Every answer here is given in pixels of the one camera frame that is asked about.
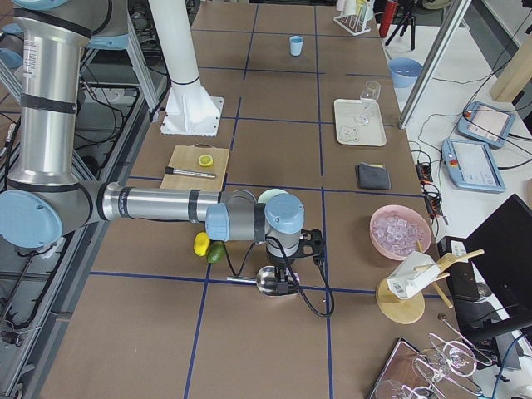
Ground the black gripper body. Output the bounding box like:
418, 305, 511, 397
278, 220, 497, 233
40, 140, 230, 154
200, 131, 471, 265
266, 249, 298, 294

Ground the mint green bowl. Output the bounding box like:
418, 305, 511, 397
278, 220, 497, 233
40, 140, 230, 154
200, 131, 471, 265
257, 189, 287, 204

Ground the light blue plastic cup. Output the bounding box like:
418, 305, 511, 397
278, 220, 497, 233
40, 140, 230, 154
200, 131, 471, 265
289, 36, 304, 57

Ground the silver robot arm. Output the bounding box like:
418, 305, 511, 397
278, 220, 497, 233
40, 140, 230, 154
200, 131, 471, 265
1, 1, 304, 296

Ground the metal ice scoop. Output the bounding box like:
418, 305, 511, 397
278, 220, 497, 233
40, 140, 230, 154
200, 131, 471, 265
226, 266, 298, 297

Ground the pink bowl with ice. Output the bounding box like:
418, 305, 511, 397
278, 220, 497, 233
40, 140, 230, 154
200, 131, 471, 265
369, 204, 432, 260

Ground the blue bowl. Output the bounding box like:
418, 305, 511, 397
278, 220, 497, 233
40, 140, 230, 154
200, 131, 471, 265
388, 57, 423, 88

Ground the green lime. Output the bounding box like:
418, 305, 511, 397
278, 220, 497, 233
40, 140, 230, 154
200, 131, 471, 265
205, 241, 226, 264

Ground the yellow lemon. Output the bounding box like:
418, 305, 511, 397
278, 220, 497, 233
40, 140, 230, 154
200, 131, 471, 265
193, 232, 210, 257

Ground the wooden stand round base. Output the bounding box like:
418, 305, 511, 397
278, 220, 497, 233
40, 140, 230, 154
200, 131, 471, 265
376, 248, 485, 325

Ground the white carton on stand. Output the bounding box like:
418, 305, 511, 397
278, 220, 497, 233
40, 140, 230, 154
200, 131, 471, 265
386, 251, 440, 300

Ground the half lemon slice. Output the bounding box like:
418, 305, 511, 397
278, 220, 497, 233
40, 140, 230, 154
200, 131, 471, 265
198, 154, 214, 168

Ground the wooden cutting board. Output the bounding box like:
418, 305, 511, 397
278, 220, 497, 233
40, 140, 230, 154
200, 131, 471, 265
160, 145, 229, 192

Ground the steel muddler black cap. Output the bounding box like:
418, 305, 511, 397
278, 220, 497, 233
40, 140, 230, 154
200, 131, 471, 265
164, 166, 217, 180

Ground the cream serving tray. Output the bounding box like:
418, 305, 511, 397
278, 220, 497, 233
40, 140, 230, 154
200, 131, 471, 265
333, 99, 387, 147

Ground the clear wine glass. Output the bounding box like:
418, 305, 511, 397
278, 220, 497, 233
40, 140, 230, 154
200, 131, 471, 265
356, 80, 381, 126

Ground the lower blue teach pendant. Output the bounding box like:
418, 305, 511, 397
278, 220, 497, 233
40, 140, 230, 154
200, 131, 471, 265
441, 139, 505, 193

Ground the blue teach pendant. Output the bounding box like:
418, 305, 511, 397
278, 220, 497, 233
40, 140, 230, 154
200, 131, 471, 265
457, 101, 515, 149
441, 139, 505, 193

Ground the upper blue teach pendant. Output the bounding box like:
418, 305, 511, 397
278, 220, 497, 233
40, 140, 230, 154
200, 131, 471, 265
457, 101, 515, 149

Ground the black tripod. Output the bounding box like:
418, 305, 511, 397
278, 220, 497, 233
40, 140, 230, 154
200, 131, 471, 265
385, 11, 416, 51

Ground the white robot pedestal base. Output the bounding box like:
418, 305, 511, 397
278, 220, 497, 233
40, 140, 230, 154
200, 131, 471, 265
149, 0, 224, 137

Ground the white wire cup rack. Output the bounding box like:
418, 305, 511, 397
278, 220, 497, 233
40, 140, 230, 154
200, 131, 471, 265
333, 0, 374, 37

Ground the aluminium frame post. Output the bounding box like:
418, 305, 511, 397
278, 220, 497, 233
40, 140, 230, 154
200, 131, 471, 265
398, 0, 472, 129

